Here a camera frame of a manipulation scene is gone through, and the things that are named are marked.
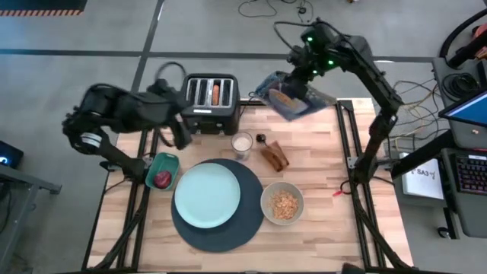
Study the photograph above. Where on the black aluminium table frame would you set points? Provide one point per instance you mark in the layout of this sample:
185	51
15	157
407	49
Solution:
134	228

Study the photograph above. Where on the clear glass of milk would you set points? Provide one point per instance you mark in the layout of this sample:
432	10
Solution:
242	144

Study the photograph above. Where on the open laptop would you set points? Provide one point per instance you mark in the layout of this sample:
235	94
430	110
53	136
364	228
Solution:
470	108

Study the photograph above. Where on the black hazard-striped floor mat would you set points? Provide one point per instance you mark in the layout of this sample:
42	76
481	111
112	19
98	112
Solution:
38	5

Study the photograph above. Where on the cereal flakes heap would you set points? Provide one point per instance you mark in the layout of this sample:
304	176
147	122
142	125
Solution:
283	205

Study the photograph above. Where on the dark screen device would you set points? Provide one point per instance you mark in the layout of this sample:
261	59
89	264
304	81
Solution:
9	154

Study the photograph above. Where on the light teal round plate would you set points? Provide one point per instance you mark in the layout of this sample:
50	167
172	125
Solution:
207	196

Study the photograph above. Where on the small red clip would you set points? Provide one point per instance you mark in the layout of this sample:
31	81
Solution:
338	193

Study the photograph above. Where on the dark woven round placemat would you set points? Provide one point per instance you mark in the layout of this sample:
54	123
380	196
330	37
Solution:
228	239

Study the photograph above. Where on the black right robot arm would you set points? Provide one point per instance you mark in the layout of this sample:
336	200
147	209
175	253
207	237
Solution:
376	83

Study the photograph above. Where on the grey desk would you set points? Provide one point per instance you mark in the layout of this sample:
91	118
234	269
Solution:
472	213

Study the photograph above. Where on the slice of toast bread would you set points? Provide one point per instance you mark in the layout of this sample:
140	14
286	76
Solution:
215	95

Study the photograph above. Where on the black four-slot toaster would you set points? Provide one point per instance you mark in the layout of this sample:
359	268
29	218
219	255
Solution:
209	122

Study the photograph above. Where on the white labelled box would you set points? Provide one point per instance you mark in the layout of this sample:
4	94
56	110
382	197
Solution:
422	182

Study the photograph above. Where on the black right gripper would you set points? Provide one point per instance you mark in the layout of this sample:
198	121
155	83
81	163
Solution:
304	66

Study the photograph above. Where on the beige ceramic bowl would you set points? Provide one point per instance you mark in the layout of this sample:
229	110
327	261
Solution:
264	203

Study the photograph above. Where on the teal plastic tray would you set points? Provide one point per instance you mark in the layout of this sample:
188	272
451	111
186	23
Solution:
167	161

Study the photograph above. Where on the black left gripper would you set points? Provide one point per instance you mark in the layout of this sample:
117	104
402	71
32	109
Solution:
169	100

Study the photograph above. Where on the blue Frosted Flakes cereal box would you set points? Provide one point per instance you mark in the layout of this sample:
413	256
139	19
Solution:
283	100

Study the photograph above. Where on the red apple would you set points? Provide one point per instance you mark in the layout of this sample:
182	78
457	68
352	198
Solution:
163	179

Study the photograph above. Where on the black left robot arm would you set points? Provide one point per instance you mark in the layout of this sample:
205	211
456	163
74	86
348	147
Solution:
114	106

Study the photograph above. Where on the black backlit keyboard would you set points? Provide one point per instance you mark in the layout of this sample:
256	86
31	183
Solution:
473	175

